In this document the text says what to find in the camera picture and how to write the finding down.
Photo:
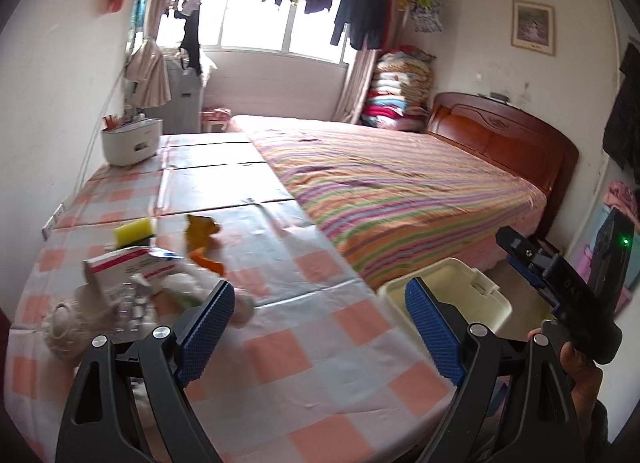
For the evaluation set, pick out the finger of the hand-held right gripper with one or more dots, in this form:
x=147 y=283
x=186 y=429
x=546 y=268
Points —
x=520 y=245
x=525 y=273

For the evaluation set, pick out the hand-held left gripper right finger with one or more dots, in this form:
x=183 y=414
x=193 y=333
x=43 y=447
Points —
x=430 y=328

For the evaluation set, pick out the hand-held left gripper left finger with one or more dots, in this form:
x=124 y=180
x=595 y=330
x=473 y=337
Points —
x=210 y=328

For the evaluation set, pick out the white plastic bin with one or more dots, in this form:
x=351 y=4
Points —
x=465 y=288

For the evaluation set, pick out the clear blister pack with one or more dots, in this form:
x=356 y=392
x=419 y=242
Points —
x=132 y=308

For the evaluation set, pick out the white pink medicine box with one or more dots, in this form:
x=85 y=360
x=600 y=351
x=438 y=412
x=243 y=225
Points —
x=135 y=265

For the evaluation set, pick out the person's right forearm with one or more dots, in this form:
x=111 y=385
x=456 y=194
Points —
x=597 y=428

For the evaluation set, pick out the person's right hand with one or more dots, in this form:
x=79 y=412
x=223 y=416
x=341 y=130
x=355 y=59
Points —
x=582 y=378

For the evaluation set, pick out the orange checked tablecloth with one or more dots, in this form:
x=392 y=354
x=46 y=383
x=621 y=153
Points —
x=300 y=333

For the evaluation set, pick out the wooden bed headboard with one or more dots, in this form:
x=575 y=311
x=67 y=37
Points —
x=510 y=143

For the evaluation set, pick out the pink cloth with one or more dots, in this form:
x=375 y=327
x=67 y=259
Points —
x=622 y=198

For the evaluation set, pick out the yellow sponge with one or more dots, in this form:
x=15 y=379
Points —
x=135 y=230

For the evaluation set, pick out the bed with striped cover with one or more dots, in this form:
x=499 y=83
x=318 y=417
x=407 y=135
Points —
x=400 y=183

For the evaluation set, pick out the white yarn ball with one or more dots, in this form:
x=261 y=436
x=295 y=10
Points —
x=65 y=328

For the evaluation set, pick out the dark hanging garment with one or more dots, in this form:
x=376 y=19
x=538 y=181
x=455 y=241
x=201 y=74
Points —
x=625 y=113

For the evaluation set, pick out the white utensil container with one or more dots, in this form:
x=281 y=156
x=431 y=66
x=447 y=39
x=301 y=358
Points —
x=130 y=145

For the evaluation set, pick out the stack of folded quilts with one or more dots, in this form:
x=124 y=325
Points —
x=397 y=88

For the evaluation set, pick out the pink stool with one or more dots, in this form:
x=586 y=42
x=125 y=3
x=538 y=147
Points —
x=215 y=117

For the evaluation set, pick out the pink window curtain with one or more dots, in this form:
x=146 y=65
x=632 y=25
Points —
x=357 y=88

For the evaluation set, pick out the white floor appliance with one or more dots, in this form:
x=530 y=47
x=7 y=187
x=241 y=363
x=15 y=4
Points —
x=182 y=98

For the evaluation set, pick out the patterned hanging bag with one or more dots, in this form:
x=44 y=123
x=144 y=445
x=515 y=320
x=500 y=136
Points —
x=427 y=18

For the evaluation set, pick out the striped tied curtain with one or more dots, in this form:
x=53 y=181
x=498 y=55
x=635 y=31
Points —
x=150 y=68

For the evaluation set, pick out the black hanging garment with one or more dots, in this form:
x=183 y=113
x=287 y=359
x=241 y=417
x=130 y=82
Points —
x=191 y=38

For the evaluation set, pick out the white wall socket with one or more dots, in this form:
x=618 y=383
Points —
x=52 y=220

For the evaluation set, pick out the framed wall picture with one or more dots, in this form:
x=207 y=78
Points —
x=534 y=25

